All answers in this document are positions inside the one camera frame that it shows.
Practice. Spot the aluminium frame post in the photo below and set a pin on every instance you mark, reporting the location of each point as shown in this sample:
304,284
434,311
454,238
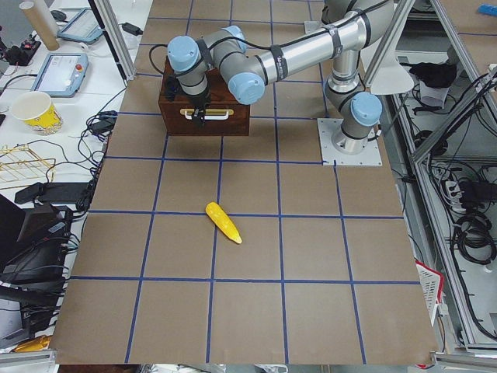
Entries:
109,25

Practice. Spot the teach pendant near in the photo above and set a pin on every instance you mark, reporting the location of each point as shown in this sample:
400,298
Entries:
61,74

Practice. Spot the dark wooden cabinet box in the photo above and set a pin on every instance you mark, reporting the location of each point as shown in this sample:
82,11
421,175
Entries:
219,92

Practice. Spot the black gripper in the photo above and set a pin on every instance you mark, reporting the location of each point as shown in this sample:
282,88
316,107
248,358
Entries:
199,101

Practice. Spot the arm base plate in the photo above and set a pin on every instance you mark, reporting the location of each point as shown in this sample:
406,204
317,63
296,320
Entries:
339,150

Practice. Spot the teach pendant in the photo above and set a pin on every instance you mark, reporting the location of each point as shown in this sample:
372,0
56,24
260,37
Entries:
61,74
82,28

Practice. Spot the teach pendant far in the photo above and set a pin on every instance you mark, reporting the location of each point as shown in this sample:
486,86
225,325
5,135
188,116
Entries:
82,28

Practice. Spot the yellow paper cup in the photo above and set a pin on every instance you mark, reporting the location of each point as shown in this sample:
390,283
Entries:
37,110

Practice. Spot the black power adapter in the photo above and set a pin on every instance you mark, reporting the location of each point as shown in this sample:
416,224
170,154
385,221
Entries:
58,193

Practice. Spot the cardboard tube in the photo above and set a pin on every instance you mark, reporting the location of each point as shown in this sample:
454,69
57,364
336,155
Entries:
39,16

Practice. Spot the black cloth on cup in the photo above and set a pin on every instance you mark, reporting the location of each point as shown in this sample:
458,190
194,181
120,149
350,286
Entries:
435,81

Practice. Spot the yellow corn cob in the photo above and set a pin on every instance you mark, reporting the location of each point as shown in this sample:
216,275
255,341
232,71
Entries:
217,215

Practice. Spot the black electronics box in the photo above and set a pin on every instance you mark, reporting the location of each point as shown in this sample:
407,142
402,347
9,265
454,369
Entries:
34,246

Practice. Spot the red white plastic basket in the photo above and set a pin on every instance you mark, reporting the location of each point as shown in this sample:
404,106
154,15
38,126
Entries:
432,286

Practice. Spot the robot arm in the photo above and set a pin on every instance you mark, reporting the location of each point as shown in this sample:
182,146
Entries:
347,28

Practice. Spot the gold wire rack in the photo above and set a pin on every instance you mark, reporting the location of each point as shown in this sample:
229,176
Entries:
21,166

